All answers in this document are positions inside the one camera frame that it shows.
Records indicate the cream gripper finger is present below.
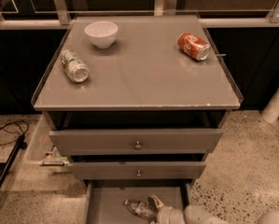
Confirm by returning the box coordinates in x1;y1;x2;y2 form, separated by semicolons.
147;195;164;209

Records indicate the white ceramic bowl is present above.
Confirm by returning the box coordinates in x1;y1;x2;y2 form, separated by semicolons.
85;21;119;49

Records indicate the black cable on floor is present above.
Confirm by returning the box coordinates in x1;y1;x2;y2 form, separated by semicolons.
0;119;30;147

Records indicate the top drawer metal knob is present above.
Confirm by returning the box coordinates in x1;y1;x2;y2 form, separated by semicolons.
134;141;142;150

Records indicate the grey drawer cabinet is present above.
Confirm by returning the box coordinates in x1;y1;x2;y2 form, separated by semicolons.
31;14;244;224

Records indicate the clear plastic water bottle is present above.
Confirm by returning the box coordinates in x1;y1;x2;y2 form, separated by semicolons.
123;199;157;223

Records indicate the bottom grey drawer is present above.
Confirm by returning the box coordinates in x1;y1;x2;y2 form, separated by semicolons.
86;179;192;224

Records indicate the white cylindrical post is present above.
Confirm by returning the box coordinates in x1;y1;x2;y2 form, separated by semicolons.
261;88;279;123

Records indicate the metal railing frame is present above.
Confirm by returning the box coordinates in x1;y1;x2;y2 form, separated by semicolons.
0;0;279;29

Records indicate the grey drawer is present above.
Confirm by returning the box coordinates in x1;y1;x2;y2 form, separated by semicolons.
49;129;223;156
86;179;192;224
69;161;206;180

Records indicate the clear plastic floor bin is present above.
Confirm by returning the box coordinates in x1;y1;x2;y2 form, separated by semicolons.
23;116;70;173

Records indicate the silver green soda can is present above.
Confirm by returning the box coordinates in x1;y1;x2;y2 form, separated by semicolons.
61;49;90;83

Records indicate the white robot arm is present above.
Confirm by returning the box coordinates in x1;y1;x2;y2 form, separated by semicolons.
147;195;279;224

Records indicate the black stand leg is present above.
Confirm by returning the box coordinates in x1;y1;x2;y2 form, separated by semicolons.
0;134;27;188

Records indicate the middle grey drawer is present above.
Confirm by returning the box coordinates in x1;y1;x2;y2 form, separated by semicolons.
69;161;206;180

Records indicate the top grey drawer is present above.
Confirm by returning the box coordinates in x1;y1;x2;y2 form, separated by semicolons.
49;129;223;156

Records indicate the red soda can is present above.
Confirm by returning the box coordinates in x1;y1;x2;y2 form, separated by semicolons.
177;33;211;61

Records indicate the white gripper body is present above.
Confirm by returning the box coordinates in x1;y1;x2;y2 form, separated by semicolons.
157;206;187;224

